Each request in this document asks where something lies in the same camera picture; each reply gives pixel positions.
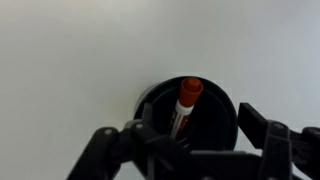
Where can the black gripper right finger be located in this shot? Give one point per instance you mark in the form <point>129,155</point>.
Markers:
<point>253,125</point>

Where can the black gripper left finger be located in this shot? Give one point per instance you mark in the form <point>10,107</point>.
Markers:
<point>147,114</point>

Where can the red capped white marker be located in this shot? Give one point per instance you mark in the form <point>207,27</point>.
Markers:
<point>190,91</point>

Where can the dark teal mug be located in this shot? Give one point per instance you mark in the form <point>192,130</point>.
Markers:
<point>212,124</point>

